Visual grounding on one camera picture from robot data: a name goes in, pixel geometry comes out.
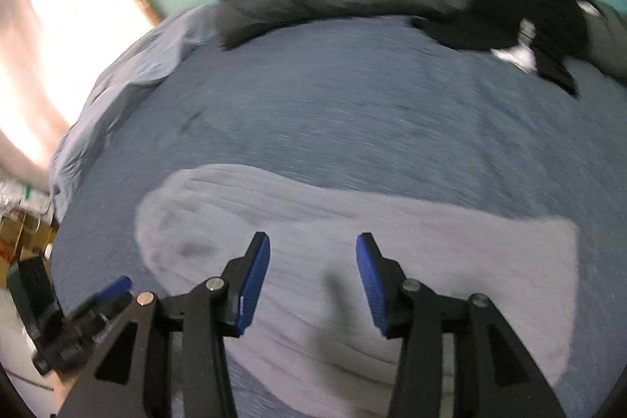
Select pile of black clothes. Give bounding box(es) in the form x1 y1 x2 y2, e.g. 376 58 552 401
411 0 594 100

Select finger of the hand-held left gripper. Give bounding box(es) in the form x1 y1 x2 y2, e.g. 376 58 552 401
69 277 134 329

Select white cloth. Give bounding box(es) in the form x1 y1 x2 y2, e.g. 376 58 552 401
491 19 538 74

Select brown cardboard box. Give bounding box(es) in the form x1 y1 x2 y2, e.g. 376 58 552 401
0 210 60 263

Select blue patterned bed cover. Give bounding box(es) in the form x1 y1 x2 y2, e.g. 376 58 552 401
49 14 627 418

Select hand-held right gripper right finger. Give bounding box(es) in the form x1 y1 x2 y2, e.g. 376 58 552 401
357 232 566 418

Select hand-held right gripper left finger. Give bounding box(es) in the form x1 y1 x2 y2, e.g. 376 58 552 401
56 232 271 418

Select light grey bed sheet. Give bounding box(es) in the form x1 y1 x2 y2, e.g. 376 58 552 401
49 3 219 223

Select grey fleece pants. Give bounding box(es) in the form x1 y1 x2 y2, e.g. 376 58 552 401
134 163 581 405

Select pale window curtain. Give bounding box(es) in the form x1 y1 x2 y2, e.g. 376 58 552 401
0 0 166 196

